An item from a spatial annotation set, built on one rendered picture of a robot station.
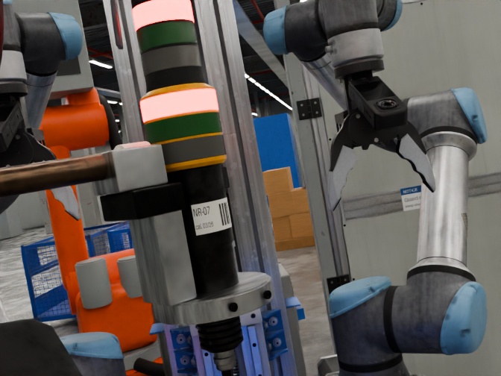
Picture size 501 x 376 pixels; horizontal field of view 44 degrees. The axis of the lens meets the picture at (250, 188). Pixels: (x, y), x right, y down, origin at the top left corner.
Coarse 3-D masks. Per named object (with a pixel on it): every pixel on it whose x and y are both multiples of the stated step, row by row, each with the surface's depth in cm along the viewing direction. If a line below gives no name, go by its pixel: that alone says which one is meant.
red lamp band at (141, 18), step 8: (160, 0) 34; (168, 0) 34; (176, 0) 34; (184, 0) 35; (136, 8) 34; (144, 8) 34; (152, 8) 34; (160, 8) 34; (168, 8) 34; (176, 8) 34; (184, 8) 35; (136, 16) 35; (144, 16) 34; (152, 16) 34; (160, 16) 34; (168, 16) 34; (176, 16) 34; (184, 16) 35; (192, 16) 35; (136, 24) 35; (144, 24) 34
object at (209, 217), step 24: (192, 168) 34; (216, 168) 35; (192, 192) 34; (216, 192) 35; (192, 216) 34; (216, 216) 35; (192, 240) 35; (216, 240) 35; (192, 264) 35; (216, 264) 35; (216, 288) 35; (216, 336) 35; (240, 336) 36
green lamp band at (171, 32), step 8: (160, 24) 34; (168, 24) 34; (176, 24) 34; (184, 24) 34; (192, 24) 35; (144, 32) 34; (152, 32) 34; (160, 32) 34; (168, 32) 34; (176, 32) 34; (184, 32) 34; (192, 32) 35; (144, 40) 34; (152, 40) 34; (160, 40) 34; (168, 40) 34; (176, 40) 34; (184, 40) 34; (192, 40) 35; (144, 48) 35
